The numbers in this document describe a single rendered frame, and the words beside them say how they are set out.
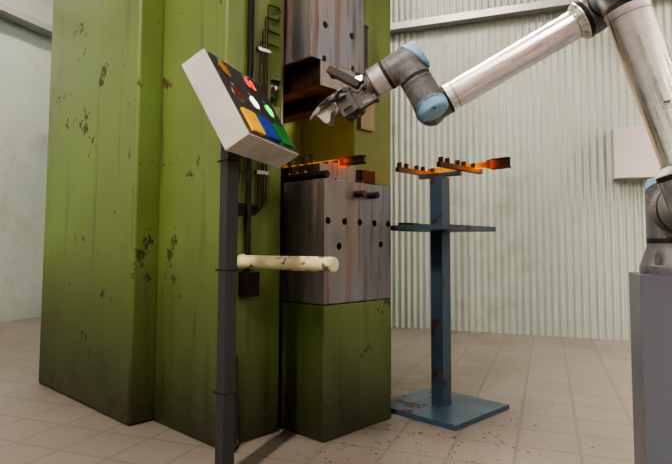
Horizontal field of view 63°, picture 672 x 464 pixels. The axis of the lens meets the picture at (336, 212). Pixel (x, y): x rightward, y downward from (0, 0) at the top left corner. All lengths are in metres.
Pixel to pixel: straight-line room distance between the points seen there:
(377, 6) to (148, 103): 1.13
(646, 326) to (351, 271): 0.96
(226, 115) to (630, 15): 1.06
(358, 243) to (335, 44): 0.76
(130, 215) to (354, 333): 0.96
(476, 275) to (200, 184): 3.02
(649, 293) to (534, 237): 2.93
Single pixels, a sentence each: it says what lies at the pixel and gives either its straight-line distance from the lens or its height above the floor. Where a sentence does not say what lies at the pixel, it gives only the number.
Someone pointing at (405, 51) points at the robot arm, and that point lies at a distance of 1.61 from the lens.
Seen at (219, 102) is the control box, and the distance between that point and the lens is 1.50.
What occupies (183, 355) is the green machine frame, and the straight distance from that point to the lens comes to 2.12.
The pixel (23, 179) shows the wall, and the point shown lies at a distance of 5.87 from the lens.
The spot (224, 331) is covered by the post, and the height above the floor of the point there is 0.43.
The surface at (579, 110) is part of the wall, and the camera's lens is 4.70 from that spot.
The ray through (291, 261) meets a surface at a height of 0.63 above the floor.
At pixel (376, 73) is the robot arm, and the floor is 1.16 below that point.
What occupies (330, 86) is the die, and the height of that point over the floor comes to 1.28.
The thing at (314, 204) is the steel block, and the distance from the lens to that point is 1.96.
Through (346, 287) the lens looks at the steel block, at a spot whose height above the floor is 0.53.
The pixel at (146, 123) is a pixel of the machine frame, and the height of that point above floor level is 1.15.
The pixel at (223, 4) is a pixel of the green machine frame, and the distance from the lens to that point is 2.09.
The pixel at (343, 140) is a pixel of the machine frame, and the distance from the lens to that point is 2.43.
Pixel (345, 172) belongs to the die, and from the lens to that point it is 2.11.
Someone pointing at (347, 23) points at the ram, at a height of 1.55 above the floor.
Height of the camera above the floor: 0.67
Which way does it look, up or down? 4 degrees up
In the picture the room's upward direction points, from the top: straight up
